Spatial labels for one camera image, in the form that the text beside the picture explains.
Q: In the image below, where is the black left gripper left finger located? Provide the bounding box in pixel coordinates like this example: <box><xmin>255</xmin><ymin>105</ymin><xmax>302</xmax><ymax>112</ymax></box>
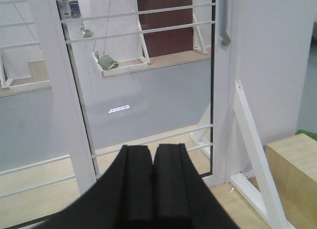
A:
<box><xmin>4</xmin><ymin>144</ymin><xmax>156</xmax><ymax>229</ymax></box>

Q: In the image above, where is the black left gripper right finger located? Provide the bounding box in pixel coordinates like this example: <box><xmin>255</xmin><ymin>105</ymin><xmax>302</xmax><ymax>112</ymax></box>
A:
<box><xmin>154</xmin><ymin>144</ymin><xmax>238</xmax><ymax>229</ymax></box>

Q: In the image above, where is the white framed sliding glass door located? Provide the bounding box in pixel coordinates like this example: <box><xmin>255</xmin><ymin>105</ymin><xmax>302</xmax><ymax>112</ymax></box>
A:
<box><xmin>56</xmin><ymin>0</ymin><xmax>220</xmax><ymax>182</ymax></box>

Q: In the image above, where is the grey metal door handle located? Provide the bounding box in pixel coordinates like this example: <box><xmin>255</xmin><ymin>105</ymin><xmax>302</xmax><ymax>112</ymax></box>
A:
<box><xmin>219</xmin><ymin>0</ymin><xmax>231</xmax><ymax>47</ymax></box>

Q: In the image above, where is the brown wooden door panel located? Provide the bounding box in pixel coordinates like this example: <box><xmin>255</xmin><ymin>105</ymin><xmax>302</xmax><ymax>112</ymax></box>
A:
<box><xmin>137</xmin><ymin>0</ymin><xmax>193</xmax><ymax>57</ymax></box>

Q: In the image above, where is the white wooden support brace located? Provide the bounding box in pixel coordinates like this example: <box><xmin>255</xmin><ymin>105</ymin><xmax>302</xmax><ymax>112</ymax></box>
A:
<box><xmin>230</xmin><ymin>80</ymin><xmax>294</xmax><ymax>229</ymax></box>

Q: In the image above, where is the white fixed glass panel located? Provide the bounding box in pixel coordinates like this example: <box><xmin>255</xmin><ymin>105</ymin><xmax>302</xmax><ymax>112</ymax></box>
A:
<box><xmin>0</xmin><ymin>0</ymin><xmax>97</xmax><ymax>200</ymax></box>

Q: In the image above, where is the light wooden box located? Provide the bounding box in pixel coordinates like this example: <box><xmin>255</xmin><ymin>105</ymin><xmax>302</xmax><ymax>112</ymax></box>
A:
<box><xmin>265</xmin><ymin>134</ymin><xmax>317</xmax><ymax>229</ymax></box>

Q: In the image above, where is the green cloth bag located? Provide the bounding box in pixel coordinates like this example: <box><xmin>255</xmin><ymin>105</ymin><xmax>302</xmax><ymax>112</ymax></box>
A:
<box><xmin>98</xmin><ymin>55</ymin><xmax>119</xmax><ymax>70</ymax></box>

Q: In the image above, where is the small green object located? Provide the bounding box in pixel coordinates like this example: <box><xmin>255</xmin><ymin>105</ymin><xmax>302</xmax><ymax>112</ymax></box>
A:
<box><xmin>82</xmin><ymin>29</ymin><xmax>94</xmax><ymax>38</ymax></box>

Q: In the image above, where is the white wooden tray frame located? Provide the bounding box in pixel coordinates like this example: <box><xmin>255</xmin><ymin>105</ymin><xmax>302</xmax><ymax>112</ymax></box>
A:
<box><xmin>92</xmin><ymin>13</ymin><xmax>211</xmax><ymax>78</ymax></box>

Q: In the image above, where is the white door frame post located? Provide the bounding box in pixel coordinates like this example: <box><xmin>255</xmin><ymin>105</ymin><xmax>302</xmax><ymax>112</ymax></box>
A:
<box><xmin>229</xmin><ymin>0</ymin><xmax>315</xmax><ymax>175</ymax></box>

